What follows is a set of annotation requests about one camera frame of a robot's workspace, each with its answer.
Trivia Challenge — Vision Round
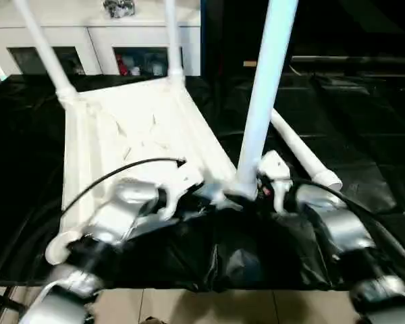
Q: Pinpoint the black low shelf board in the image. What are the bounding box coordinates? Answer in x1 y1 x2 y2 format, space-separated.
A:
290 55 405 68

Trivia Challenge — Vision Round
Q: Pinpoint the black plastic mat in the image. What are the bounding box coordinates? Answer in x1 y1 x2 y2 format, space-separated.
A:
0 71 405 292

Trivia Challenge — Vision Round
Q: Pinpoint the black folding table frame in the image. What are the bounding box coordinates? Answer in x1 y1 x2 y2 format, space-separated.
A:
0 285 24 317

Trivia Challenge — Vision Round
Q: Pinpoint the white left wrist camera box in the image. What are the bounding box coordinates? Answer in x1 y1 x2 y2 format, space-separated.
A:
158 162 205 221

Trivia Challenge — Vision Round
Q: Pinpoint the white plastic table leg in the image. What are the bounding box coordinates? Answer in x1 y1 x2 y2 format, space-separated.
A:
270 108 344 192
163 0 187 86
231 0 300 198
12 0 79 103

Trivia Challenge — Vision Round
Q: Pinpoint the white sideboard cabinet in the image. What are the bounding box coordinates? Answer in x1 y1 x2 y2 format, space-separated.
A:
0 0 203 76

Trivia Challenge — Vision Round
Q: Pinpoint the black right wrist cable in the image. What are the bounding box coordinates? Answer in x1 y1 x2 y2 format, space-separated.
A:
290 178 405 261

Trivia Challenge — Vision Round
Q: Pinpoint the grey crumpled object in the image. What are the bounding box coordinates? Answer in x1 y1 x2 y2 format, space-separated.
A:
103 0 136 20

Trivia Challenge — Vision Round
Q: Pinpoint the white plastic table top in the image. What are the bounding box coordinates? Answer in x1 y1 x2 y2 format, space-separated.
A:
45 74 249 265

